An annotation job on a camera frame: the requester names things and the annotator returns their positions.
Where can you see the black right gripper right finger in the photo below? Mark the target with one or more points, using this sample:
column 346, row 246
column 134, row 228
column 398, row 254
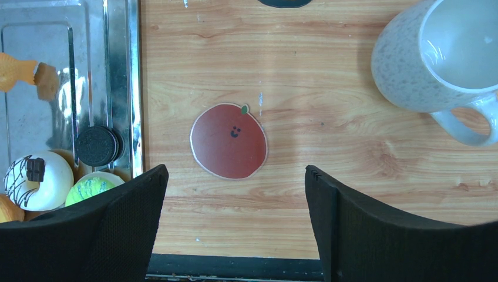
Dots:
column 360, row 238

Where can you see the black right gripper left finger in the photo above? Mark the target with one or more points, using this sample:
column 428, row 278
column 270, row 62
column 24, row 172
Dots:
column 107, row 237

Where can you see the white chocolate drizzle donut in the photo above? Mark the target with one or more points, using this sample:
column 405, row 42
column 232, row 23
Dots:
column 38, row 196

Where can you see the orange fish cookie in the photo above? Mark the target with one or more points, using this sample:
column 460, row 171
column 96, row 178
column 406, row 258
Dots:
column 43, row 76

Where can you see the green glazed donut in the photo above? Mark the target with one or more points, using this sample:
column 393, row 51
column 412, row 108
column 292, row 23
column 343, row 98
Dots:
column 92, row 184

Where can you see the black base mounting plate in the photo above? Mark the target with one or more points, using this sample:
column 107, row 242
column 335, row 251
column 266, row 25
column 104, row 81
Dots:
column 175, row 267

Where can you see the black round cookie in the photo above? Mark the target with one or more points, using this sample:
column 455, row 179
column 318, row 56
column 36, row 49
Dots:
column 98, row 146

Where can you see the red round coaster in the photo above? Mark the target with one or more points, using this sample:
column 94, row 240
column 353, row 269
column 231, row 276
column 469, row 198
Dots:
column 227, row 141

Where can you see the metal tray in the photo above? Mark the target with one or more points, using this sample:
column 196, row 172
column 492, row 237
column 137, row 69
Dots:
column 94, row 49

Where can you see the white cup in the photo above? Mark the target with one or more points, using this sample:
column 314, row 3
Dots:
column 440, row 58

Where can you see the yellow black round coaster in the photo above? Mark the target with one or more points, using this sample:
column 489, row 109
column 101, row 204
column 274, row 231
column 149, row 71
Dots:
column 285, row 3

